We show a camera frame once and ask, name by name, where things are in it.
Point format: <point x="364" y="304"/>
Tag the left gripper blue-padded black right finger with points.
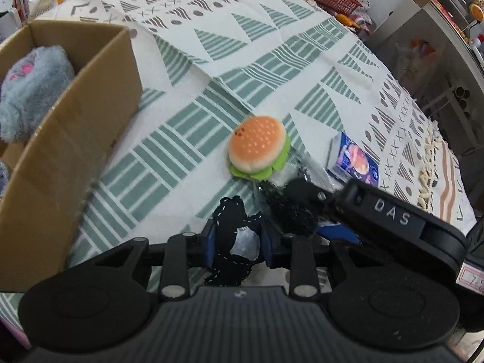
<point x="294" y="253"/>

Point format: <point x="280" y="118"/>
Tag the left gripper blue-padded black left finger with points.
<point x="181" y="253"/>

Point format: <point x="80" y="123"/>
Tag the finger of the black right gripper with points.
<point x="308" y="195"/>

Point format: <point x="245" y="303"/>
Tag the blue tissue packet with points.
<point x="347" y="160"/>

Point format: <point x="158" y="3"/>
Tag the hamburger plush toy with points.
<point x="258" y="147"/>

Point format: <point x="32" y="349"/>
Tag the brown cardboard box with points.
<point x="53" y="172"/>

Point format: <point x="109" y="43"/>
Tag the patterned white green blanket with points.
<point x="205" y="65"/>

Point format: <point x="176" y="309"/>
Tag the white desk with shelves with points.
<point x="423" y="19"/>

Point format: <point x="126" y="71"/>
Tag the grey fluffy plush toy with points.
<point x="30" y="89"/>

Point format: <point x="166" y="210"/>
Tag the orange round toy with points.
<point x="476" y="12"/>

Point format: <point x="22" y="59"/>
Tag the white kettle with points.
<point x="10" y="21"/>

